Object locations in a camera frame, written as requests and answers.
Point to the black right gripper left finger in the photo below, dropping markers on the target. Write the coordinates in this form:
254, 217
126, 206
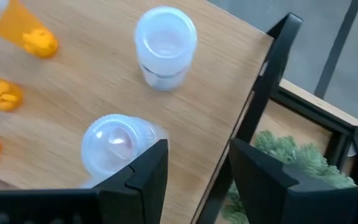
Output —
141, 196

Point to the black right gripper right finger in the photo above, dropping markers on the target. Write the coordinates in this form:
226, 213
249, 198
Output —
269, 196

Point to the clear bottle pink pills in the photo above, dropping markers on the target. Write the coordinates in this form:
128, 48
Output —
117, 146

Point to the clear bottle grey pills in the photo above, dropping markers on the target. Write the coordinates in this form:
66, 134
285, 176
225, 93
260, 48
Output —
165, 46

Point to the wooden shelf with black legs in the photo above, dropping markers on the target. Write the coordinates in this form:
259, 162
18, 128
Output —
89, 77

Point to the potted green succulent plant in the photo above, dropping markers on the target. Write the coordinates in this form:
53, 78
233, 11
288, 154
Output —
306, 161

